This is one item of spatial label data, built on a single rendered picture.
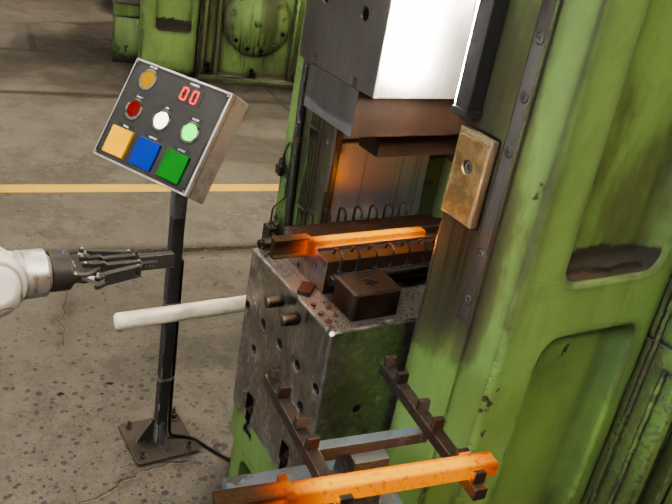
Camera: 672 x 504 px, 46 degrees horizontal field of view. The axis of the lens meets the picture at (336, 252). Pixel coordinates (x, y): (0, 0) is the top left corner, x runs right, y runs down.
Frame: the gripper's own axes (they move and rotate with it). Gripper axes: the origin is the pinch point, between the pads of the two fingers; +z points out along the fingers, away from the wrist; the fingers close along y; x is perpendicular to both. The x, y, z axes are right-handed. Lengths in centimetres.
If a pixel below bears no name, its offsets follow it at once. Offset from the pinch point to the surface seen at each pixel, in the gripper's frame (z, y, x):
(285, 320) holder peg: 25.6, 9.6, -12.1
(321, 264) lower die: 35.2, 5.0, -2.3
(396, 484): 10, 70, 1
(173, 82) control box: 23, -59, 18
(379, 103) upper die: 41, 7, 34
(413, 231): 62, 1, 1
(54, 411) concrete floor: 0, -82, -100
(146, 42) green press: 156, -475, -75
